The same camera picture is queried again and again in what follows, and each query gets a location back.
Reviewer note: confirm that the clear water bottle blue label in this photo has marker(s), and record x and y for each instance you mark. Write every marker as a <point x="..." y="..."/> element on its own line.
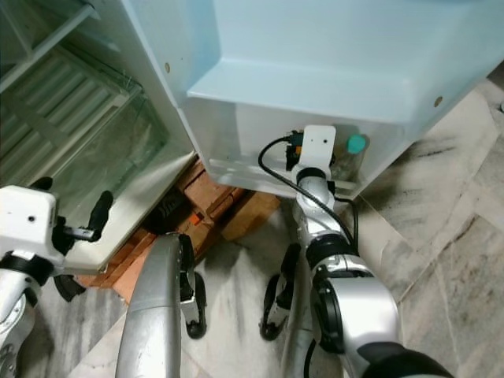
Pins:
<point x="356" y="143"/>

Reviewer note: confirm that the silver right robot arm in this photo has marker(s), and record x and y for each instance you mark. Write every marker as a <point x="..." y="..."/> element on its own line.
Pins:
<point x="370" y="315"/>

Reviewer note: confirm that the glass fridge shelf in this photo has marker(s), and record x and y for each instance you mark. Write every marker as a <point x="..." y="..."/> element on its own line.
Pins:
<point x="71" y="110"/>

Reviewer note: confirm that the white fridge door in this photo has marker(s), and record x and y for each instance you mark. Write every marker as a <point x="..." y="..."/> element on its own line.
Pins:
<point x="323" y="47"/>

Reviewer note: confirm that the white fridge body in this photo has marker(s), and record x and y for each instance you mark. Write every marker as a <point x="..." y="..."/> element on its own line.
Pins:
<point x="118" y="71"/>

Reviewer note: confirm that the red clay brick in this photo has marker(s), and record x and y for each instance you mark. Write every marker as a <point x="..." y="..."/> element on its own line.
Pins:
<point x="252" y="214"/>
<point x="205" y="193"/>
<point x="118" y="268"/>

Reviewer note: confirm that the silver robot left leg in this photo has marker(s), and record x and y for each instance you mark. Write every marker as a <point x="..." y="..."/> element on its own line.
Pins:
<point x="153" y="315"/>

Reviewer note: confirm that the silver robot leg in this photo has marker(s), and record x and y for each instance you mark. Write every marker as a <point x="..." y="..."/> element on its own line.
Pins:
<point x="276" y="311"/>
<point x="153" y="315"/>

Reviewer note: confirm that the silver robot right leg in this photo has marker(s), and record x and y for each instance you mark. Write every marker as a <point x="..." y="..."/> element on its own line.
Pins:
<point x="276" y="311"/>

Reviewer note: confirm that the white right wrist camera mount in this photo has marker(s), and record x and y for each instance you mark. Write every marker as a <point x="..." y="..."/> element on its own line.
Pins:
<point x="319" y="148"/>

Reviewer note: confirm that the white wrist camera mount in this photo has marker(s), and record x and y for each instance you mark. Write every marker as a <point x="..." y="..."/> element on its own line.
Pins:
<point x="319" y="148"/>
<point x="25" y="220"/>

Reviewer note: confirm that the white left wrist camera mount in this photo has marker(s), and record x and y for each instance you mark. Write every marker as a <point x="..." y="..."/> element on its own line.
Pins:
<point x="25" y="220"/>

